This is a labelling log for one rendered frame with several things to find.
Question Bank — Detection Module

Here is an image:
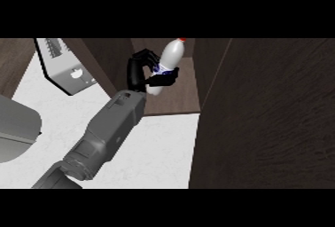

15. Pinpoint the dark brown cabinet door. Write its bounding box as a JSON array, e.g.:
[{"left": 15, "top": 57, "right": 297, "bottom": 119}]
[{"left": 187, "top": 37, "right": 335, "bottom": 190}]

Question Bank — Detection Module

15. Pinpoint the brown wooden cabinet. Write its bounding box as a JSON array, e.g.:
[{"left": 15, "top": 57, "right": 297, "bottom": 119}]
[{"left": 64, "top": 37, "right": 233, "bottom": 116}]

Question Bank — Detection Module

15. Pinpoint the pale grey black-rimmed appliance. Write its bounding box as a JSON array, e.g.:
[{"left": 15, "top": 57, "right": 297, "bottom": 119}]
[{"left": 33, "top": 37, "right": 99, "bottom": 97}]

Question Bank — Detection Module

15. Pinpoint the white water bottle red cap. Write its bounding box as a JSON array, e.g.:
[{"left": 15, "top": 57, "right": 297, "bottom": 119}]
[{"left": 146, "top": 37, "right": 189, "bottom": 97}]

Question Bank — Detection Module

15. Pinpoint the brown wooden panel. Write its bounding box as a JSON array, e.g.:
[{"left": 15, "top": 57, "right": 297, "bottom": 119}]
[{"left": 0, "top": 37, "right": 37, "bottom": 99}]

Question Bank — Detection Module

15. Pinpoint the grey rounded appliance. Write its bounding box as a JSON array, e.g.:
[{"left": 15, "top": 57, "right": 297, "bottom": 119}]
[{"left": 0, "top": 94, "right": 43, "bottom": 164}]

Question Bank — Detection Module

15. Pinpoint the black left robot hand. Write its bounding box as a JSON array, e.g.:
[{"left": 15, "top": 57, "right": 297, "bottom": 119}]
[{"left": 126, "top": 48, "right": 180, "bottom": 93}]

